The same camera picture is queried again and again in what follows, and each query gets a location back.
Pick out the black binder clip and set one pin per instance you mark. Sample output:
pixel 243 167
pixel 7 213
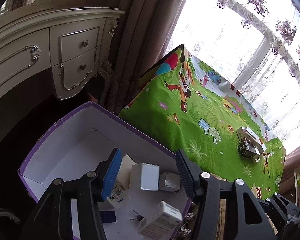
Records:
pixel 248 143
pixel 139 217

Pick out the white device box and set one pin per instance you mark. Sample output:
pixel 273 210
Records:
pixel 251 133

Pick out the cream ornate dresser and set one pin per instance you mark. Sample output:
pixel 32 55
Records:
pixel 72 45

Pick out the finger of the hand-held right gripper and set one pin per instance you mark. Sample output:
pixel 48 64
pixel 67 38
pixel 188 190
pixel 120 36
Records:
pixel 282 205

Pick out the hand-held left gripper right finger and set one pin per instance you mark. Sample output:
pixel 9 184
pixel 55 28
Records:
pixel 187 177

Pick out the small white grey box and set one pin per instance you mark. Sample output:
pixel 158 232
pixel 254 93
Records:
pixel 168 183

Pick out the grey fluff tuft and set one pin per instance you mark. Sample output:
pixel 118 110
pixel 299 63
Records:
pixel 293 218

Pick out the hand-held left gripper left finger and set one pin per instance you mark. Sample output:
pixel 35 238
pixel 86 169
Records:
pixel 112 172

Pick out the white lace curtain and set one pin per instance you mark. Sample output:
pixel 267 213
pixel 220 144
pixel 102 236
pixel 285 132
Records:
pixel 215 42

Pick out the green cartoon printed tablecloth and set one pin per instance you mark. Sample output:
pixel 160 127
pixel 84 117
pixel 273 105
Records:
pixel 190 130

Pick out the small plain white box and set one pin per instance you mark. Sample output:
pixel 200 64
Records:
pixel 146 177

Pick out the small white printed cube box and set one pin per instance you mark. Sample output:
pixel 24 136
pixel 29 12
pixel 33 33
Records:
pixel 240 133

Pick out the purple cardboard box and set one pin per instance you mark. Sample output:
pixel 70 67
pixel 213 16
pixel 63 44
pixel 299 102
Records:
pixel 72 142

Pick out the white box with label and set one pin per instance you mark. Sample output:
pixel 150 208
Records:
pixel 162 217

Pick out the large white barcode box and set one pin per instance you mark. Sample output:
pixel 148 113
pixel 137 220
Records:
pixel 127 172

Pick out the pink drape curtain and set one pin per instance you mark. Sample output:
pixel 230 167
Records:
pixel 295 160
pixel 140 30

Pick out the black box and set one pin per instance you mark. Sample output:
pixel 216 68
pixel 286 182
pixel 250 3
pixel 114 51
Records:
pixel 245 152

